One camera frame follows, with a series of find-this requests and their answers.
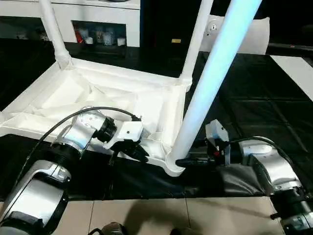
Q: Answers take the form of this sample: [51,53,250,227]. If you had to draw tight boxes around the white plastic table top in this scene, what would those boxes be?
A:
[0,59,193,179]

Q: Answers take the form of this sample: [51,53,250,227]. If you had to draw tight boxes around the white plastic table leg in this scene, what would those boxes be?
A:
[179,0,214,83]
[170,0,264,169]
[38,0,73,71]

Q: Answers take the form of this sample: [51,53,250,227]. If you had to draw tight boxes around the dark left robot foot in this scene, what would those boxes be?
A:
[101,221,127,235]

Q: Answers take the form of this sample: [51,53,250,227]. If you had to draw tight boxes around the black padded mat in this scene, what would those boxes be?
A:
[0,36,313,202]

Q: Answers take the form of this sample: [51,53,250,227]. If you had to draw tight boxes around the white flat board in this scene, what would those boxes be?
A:
[269,55,313,96]

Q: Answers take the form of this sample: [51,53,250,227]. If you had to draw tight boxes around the white curved plastic panel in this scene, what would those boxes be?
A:
[200,14,271,56]

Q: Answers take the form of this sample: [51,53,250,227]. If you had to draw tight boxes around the white glass-door cabinet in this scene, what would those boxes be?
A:
[0,0,142,47]

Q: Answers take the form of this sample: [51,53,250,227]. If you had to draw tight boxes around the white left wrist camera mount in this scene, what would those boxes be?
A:
[102,119,144,150]

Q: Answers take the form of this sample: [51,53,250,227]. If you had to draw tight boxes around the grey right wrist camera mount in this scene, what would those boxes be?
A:
[204,118,232,167]

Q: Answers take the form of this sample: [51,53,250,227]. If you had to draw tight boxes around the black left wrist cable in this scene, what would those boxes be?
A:
[14,106,142,185]

